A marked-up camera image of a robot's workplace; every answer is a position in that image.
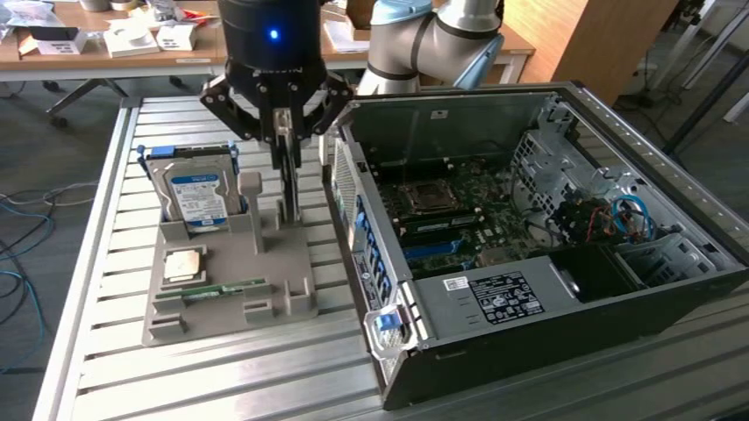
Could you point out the wooden office desk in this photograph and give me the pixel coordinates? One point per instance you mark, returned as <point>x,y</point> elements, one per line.
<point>88,61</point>

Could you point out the stack of white papers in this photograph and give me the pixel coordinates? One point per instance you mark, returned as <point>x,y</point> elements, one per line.
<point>345,39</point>

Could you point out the black plastic fan shroud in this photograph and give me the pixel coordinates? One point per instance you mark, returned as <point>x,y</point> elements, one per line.
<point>597,272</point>

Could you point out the grey power supply unit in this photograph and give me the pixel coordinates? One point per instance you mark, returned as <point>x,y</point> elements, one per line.
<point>445,307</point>

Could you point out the white box with tape roll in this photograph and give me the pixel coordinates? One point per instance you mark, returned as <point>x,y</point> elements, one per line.
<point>131,39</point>

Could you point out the hard disk in blue caddy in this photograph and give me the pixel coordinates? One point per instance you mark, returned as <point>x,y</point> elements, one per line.
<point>195,193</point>

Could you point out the brown cardboard box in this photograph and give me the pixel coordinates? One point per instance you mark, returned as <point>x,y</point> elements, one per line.
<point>358,13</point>

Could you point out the open black PC case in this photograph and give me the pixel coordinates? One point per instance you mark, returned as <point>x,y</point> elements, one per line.
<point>526,351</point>

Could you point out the metal cup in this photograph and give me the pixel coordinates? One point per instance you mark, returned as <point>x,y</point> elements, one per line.
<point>94,4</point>

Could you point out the green RAM stick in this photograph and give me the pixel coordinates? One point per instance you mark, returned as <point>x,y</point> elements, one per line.
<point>214,289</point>

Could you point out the metal CPU socket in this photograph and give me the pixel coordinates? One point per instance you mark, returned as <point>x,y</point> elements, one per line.
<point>430,195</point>

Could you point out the silver CPU chip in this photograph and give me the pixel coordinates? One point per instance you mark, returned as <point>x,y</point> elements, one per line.
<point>183,266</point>

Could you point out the grey plastic parts rack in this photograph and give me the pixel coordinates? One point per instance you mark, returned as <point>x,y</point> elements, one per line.
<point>234,263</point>

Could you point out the white box with black lid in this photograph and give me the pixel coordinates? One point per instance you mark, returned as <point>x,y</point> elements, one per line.
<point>59,41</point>

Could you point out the small white labelled box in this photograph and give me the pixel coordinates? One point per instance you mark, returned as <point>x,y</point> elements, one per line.
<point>175,38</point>

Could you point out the green motherboard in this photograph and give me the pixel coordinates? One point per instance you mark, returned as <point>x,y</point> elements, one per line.
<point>497,210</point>

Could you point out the RAM stick with white label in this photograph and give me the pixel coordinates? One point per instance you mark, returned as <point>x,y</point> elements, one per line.
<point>438,223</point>

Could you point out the silver disk bay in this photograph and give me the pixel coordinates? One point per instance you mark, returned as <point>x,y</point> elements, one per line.
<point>666,259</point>

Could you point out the wooden cabinet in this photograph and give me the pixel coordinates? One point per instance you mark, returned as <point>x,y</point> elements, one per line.
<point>602,44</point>

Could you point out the silver finned heatsink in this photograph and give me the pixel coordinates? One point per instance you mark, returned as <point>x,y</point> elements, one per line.
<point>497,257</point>

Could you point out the perforated metal drive cage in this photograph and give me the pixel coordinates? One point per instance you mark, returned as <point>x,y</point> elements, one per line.
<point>543,175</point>

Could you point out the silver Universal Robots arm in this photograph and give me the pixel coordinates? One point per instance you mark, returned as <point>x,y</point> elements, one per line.
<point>398,44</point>

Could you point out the blue case latch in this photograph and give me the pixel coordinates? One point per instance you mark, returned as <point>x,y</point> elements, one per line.
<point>389,322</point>

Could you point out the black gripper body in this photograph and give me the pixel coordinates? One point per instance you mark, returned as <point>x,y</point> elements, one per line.
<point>271,66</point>

